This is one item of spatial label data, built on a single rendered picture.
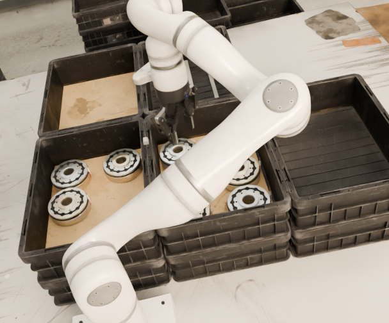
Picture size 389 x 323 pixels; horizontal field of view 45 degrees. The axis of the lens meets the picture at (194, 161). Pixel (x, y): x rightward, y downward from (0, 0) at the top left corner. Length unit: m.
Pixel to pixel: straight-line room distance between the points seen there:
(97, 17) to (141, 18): 1.88
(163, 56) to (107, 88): 0.70
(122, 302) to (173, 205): 0.20
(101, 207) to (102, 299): 0.46
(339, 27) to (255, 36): 0.33
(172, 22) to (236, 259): 0.58
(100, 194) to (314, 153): 0.57
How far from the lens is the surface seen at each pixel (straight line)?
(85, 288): 0.78
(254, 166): 1.19
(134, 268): 1.11
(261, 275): 1.18
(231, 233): 1.07
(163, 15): 0.87
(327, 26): 2.02
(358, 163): 1.24
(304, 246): 1.17
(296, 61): 1.82
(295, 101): 0.74
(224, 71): 0.83
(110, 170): 1.26
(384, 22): 3.49
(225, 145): 0.74
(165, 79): 0.97
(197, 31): 0.84
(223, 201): 1.16
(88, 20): 2.77
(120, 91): 1.58
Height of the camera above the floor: 1.71
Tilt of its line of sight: 44 degrees down
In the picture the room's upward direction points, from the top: 12 degrees counter-clockwise
